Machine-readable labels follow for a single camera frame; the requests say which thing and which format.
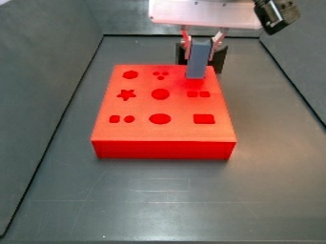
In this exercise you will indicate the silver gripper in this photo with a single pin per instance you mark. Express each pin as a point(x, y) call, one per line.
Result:
point(225, 14)

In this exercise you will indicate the black curved holder block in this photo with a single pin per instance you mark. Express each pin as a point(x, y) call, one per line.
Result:
point(217, 63)

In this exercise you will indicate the red shape sorter block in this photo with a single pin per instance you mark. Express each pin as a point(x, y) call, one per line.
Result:
point(159, 115)

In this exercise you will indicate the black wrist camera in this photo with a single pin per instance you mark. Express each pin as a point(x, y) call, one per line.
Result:
point(276, 14)

